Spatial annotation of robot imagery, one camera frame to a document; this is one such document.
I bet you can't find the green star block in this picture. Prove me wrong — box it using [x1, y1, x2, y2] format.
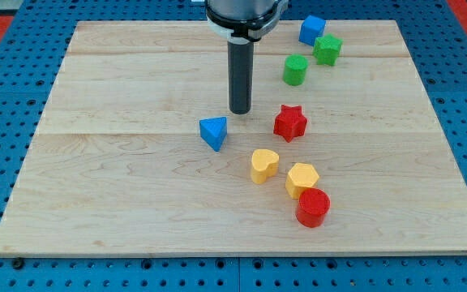
[312, 34, 343, 67]

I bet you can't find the wooden board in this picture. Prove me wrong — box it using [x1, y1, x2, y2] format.
[0, 20, 467, 258]

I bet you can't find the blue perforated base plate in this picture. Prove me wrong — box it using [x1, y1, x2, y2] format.
[0, 0, 467, 291]

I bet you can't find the red star block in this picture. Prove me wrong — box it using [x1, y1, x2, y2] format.
[273, 105, 307, 143]

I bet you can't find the blue triangle block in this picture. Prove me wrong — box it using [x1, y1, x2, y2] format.
[199, 117, 227, 152]

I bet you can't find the red cylinder block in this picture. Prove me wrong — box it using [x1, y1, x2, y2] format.
[295, 188, 331, 228]

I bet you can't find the black cylindrical end effector rod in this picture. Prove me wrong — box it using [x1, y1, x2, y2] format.
[228, 42, 254, 114]

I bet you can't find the yellow hexagon block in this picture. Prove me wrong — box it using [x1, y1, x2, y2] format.
[285, 163, 320, 200]

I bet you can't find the green cylinder block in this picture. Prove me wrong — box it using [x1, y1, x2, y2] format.
[282, 54, 308, 86]

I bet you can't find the blue cube block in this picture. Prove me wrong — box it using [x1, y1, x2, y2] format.
[298, 15, 327, 46]

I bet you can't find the yellow heart block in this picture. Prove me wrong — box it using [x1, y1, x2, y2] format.
[251, 149, 280, 184]

